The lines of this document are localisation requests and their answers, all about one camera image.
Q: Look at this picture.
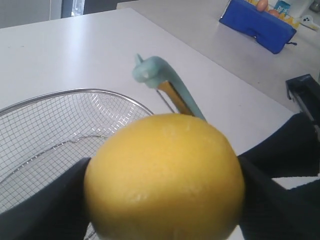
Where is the brown egg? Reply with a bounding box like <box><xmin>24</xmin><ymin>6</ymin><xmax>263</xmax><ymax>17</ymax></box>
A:
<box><xmin>256</xmin><ymin>0</ymin><xmax>269</xmax><ymax>12</ymax></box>
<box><xmin>268</xmin><ymin>9</ymin><xmax>280</xmax><ymax>18</ymax></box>

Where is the white round gadget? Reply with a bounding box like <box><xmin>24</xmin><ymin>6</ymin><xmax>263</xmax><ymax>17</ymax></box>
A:
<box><xmin>300</xmin><ymin>15</ymin><xmax>320</xmax><ymax>31</ymax></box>

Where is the blue fabric pouch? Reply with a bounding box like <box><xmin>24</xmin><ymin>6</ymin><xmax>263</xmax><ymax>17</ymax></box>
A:
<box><xmin>219</xmin><ymin>0</ymin><xmax>297</xmax><ymax>54</ymax></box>

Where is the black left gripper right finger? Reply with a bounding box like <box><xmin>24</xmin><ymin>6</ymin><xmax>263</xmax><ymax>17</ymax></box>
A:
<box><xmin>239</xmin><ymin>158</ymin><xmax>320</xmax><ymax>240</ymax></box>

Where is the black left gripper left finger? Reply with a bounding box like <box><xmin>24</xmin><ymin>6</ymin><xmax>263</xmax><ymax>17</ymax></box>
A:
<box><xmin>0</xmin><ymin>157</ymin><xmax>90</xmax><ymax>240</ymax></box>

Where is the yellow lemon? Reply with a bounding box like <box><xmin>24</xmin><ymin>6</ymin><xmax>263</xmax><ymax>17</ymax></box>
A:
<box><xmin>84</xmin><ymin>113</ymin><xmax>245</xmax><ymax>240</ymax></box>

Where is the white blue carton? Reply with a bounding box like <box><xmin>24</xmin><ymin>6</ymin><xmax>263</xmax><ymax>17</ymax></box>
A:
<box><xmin>273</xmin><ymin>0</ymin><xmax>291</xmax><ymax>16</ymax></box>

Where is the teal vegetable peeler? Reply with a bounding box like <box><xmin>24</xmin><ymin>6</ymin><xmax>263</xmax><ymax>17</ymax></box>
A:
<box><xmin>132</xmin><ymin>54</ymin><xmax>206</xmax><ymax>120</ymax></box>

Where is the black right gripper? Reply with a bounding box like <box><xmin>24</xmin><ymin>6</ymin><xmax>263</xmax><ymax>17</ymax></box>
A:
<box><xmin>239</xmin><ymin>74</ymin><xmax>320</xmax><ymax>178</ymax></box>

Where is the oval wire mesh basket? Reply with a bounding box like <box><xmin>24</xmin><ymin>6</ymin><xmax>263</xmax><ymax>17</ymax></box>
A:
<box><xmin>0</xmin><ymin>88</ymin><xmax>151</xmax><ymax>240</ymax></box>

